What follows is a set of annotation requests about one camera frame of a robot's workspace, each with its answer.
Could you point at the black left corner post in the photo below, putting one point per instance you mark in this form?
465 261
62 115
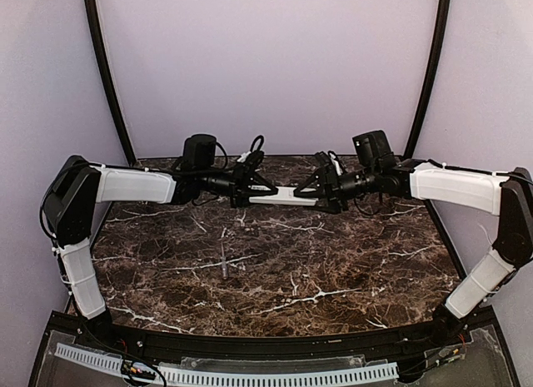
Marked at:
105 72

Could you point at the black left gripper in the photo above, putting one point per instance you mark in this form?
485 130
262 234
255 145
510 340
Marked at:
238 188

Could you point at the white left cable duct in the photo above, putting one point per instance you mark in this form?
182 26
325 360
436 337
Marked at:
106 363

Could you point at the black corner post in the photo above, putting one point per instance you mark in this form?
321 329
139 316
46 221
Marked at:
438 37
105 72

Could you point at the white remote control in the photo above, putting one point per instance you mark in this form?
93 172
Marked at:
284 197

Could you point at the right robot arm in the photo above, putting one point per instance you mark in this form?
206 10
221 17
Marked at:
506 195

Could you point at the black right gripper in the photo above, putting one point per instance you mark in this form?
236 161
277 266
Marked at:
330 187

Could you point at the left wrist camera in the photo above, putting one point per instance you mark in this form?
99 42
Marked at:
254 156

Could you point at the white cable duct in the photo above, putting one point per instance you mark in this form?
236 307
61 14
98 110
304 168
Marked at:
106 363
349 377

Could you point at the black right corner post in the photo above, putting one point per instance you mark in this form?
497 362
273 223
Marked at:
438 37

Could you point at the white right cable duct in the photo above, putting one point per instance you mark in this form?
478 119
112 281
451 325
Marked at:
349 377

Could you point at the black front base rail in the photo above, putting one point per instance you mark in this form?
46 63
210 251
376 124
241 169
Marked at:
412 346

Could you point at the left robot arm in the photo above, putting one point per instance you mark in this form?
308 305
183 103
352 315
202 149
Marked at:
68 205

